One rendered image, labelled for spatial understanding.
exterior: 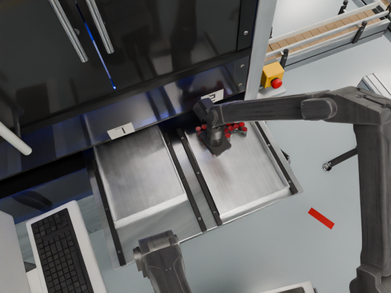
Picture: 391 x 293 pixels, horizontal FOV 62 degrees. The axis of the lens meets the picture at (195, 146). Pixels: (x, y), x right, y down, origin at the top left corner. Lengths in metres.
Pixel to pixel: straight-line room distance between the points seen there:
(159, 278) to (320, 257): 1.61
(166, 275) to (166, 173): 0.68
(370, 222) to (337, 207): 1.47
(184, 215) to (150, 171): 0.21
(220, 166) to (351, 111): 0.65
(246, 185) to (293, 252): 0.95
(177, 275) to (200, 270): 1.44
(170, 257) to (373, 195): 0.39
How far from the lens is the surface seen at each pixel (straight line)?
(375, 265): 0.76
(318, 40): 1.52
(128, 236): 1.16
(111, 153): 1.27
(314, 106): 0.67
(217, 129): 0.99
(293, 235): 2.07
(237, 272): 1.99
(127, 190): 1.20
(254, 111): 0.83
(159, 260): 0.58
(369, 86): 1.96
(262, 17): 0.99
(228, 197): 1.15
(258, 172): 1.19
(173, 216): 1.14
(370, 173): 0.68
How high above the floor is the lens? 1.98
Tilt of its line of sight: 64 degrees down
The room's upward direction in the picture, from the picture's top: 7 degrees counter-clockwise
